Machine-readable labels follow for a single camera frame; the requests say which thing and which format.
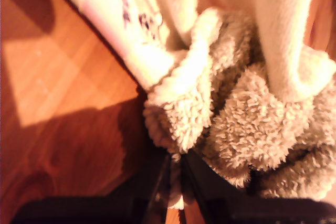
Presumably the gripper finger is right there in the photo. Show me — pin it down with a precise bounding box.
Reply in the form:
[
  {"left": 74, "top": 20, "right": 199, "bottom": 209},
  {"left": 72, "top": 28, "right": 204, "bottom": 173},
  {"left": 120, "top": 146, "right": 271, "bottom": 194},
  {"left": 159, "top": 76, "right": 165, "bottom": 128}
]
[
  {"left": 183, "top": 152, "right": 253, "bottom": 224},
  {"left": 107, "top": 153, "right": 171, "bottom": 224}
]

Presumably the cream terry tea towel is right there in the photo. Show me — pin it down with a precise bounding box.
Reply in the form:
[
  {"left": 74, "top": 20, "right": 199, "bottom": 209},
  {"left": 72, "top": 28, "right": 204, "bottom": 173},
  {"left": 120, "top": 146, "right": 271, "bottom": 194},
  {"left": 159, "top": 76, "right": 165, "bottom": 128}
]
[{"left": 49, "top": 0, "right": 336, "bottom": 210}]

